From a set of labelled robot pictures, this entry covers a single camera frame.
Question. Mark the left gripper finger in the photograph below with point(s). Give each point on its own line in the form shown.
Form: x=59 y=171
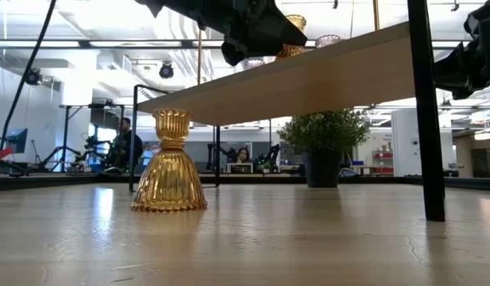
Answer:
x=276 y=33

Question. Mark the amber ribbed glass candle holder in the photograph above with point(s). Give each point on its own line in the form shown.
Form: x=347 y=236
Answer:
x=169 y=175
x=298 y=22

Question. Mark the pink ribbed glass candle holder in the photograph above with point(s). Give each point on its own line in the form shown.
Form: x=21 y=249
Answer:
x=253 y=63

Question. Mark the clear glass bowl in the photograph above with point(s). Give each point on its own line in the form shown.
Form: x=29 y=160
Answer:
x=328 y=41

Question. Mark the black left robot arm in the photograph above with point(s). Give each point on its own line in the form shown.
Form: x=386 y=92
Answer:
x=177 y=8

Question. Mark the black background robot arm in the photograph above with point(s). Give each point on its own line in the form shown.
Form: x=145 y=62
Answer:
x=224 y=153
x=270 y=157

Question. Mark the wooden shelf with black legs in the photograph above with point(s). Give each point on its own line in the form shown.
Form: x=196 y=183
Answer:
x=308 y=83

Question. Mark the black ceiling spotlight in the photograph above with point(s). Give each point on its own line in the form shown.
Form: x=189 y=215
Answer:
x=166 y=70
x=33 y=76

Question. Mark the white cabinet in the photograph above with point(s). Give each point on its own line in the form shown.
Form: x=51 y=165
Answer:
x=405 y=147

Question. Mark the green plant in dark pot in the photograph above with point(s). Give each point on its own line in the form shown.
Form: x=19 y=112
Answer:
x=322 y=131

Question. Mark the person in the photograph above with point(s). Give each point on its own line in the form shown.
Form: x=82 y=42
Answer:
x=243 y=155
x=127 y=147

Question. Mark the red storage shelf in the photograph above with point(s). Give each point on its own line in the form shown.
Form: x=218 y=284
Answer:
x=383 y=163

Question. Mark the white framed screen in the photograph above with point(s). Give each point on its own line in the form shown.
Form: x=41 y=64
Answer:
x=240 y=168

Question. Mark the background monitor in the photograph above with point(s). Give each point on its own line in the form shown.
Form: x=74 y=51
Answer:
x=17 y=140

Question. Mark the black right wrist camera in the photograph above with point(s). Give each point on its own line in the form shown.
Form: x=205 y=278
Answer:
x=484 y=20

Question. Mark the black background rig frame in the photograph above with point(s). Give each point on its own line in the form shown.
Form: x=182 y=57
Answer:
x=65 y=135

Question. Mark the black aluminium table frame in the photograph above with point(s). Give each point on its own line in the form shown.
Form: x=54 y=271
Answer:
x=50 y=183

